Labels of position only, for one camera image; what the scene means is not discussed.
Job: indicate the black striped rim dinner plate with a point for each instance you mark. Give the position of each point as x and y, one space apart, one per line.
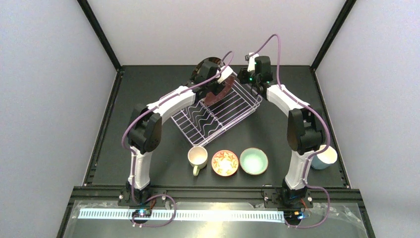
206 69

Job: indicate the white wire dish rack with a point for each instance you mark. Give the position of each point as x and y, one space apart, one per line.
200 124

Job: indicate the white led light strip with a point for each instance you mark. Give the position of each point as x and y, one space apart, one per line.
182 215

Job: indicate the black frame post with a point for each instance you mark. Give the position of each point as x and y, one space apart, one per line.
95 25
333 32

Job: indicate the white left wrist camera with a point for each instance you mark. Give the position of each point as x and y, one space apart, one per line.
226 72

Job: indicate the pink dotted plate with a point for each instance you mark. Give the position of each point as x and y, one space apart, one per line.
229 84

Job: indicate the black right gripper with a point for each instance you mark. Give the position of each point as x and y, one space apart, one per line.
257 82

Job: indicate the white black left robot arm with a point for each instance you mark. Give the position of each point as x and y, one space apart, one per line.
143 134

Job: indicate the green glazed small bowl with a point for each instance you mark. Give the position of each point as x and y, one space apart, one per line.
253 161

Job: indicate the light blue mug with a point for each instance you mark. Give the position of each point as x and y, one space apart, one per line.
325 159

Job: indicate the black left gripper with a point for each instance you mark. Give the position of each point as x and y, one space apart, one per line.
214 83

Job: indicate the cream mug green handle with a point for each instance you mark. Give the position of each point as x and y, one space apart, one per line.
198 159

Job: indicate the black frame post left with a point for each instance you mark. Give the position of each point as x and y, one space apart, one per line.
95 25

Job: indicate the black frame post right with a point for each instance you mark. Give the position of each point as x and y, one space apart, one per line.
333 32

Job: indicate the orange floral small bowl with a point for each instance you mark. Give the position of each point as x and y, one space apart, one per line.
225 163

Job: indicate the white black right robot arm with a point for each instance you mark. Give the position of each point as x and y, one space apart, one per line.
306 130

